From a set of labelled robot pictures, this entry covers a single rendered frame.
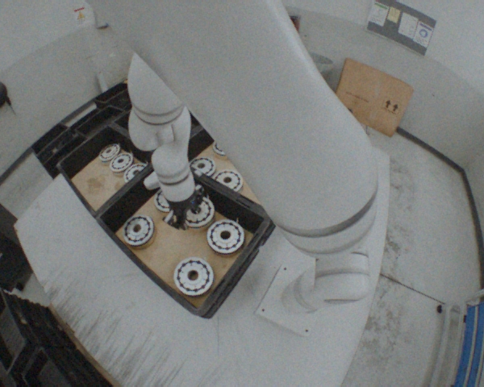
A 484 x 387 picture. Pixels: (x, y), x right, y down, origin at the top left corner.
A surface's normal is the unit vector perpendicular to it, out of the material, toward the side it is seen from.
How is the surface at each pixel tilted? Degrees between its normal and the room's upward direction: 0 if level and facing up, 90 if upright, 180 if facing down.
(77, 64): 90
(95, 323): 0
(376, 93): 78
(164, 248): 0
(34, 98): 90
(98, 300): 0
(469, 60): 90
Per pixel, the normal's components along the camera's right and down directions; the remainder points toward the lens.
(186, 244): 0.04, -0.60
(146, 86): -0.15, 0.82
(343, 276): -0.39, -0.59
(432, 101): -0.50, 0.68
